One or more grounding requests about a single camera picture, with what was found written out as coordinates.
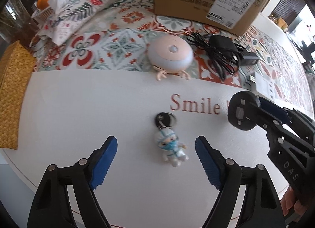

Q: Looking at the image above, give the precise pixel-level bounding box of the astronaut figurine keychain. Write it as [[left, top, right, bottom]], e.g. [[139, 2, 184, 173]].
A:
[[154, 112, 188, 167]]

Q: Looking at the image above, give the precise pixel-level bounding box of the white fruit basket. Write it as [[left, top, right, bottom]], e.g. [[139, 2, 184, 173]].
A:
[[31, 7, 55, 23]]

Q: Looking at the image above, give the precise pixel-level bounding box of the black power adapter with cable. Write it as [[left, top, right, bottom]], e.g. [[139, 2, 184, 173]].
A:
[[186, 32, 241, 82]]

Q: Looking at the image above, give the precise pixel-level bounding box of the black bike flashlight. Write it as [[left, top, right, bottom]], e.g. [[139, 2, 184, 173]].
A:
[[239, 50, 259, 66]]

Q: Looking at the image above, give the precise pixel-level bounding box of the patterned tile table runner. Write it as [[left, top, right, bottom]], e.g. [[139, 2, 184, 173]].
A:
[[35, 0, 313, 112]]

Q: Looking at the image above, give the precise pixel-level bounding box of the white USB charger hub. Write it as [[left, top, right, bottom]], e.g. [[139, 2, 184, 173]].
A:
[[249, 72, 279, 103]]

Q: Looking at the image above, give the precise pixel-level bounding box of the pink round night light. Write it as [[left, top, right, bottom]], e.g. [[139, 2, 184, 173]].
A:
[[147, 35, 194, 81]]

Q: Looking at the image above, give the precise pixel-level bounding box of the black round mouse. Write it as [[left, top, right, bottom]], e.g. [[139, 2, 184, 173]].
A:
[[227, 91, 260, 131]]

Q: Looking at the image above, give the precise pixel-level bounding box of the floral fabric tissue cover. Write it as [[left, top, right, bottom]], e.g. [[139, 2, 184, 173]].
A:
[[37, 0, 116, 46]]

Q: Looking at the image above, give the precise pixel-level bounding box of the person's right hand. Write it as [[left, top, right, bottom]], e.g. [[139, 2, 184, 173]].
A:
[[280, 186, 314, 221]]

